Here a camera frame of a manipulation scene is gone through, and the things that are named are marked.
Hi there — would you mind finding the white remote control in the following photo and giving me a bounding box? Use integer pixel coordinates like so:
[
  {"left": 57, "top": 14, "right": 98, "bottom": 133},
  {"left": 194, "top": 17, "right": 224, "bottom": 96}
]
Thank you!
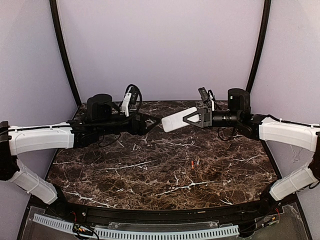
[{"left": 161, "top": 106, "right": 198, "bottom": 133}]

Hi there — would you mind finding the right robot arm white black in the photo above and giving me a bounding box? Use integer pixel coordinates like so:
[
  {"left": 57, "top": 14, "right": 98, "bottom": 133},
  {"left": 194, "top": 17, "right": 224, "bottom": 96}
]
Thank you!
[{"left": 182, "top": 87, "right": 320, "bottom": 202}]

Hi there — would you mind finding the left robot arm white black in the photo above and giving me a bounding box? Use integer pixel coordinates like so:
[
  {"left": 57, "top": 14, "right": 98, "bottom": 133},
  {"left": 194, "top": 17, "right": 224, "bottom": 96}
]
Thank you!
[{"left": 0, "top": 92, "right": 161, "bottom": 205}]

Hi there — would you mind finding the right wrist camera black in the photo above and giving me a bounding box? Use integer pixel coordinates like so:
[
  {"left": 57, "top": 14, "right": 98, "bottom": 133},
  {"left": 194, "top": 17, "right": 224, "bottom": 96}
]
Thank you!
[{"left": 198, "top": 87, "right": 210, "bottom": 102}]

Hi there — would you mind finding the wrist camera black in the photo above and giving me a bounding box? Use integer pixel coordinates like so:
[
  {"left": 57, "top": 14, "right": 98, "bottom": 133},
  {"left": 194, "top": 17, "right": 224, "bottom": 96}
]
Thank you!
[
  {"left": 198, "top": 87, "right": 210, "bottom": 102},
  {"left": 125, "top": 84, "right": 140, "bottom": 105}
]

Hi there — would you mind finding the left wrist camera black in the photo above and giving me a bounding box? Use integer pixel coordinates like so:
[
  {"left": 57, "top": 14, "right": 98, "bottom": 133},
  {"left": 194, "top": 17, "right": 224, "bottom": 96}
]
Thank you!
[{"left": 125, "top": 84, "right": 140, "bottom": 105}]

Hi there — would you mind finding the black curved front rail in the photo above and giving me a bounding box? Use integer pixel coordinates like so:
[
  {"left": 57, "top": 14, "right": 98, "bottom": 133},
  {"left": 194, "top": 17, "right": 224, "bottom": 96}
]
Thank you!
[{"left": 46, "top": 201, "right": 283, "bottom": 226}]

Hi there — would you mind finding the right white cable duct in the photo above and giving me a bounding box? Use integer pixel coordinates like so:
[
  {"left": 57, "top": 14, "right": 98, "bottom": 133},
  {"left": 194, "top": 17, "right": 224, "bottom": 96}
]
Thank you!
[{"left": 94, "top": 225, "right": 240, "bottom": 240}]

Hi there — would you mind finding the white cable duct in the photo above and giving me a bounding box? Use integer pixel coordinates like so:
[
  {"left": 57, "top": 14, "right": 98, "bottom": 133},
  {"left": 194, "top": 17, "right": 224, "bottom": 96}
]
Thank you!
[
  {"left": 32, "top": 213, "right": 73, "bottom": 234},
  {"left": 94, "top": 225, "right": 240, "bottom": 240}
]

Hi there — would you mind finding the right black frame post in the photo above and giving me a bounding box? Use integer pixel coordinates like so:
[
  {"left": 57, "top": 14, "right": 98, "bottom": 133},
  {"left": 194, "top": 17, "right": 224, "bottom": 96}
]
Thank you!
[{"left": 245, "top": 0, "right": 272, "bottom": 93}]

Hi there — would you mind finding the black frame post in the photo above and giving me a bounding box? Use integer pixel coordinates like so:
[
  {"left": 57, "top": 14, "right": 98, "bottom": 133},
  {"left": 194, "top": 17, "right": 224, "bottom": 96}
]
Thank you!
[
  {"left": 49, "top": 0, "right": 82, "bottom": 108},
  {"left": 245, "top": 0, "right": 272, "bottom": 93}
]

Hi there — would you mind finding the left white cable duct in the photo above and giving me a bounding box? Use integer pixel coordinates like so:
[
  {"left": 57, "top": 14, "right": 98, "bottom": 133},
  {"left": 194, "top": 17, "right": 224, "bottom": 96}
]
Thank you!
[{"left": 32, "top": 213, "right": 73, "bottom": 234}]

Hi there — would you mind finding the left black frame post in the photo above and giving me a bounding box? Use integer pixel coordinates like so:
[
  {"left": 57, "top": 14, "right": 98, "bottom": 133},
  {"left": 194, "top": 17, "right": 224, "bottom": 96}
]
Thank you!
[{"left": 49, "top": 0, "right": 82, "bottom": 108}]

